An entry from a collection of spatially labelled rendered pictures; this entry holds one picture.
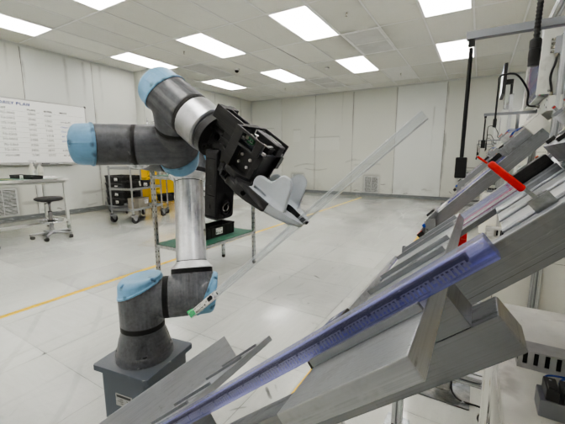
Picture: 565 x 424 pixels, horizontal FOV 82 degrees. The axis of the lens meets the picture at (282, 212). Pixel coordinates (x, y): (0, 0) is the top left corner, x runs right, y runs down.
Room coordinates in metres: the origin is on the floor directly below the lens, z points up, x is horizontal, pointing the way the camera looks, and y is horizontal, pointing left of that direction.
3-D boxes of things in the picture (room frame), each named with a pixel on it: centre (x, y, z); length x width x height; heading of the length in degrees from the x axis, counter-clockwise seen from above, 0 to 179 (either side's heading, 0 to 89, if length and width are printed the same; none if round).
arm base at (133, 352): (0.85, 0.39, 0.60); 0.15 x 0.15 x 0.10
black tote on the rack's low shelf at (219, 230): (3.06, 0.71, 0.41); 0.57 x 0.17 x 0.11; 149
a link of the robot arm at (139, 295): (0.85, 0.38, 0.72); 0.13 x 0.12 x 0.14; 104
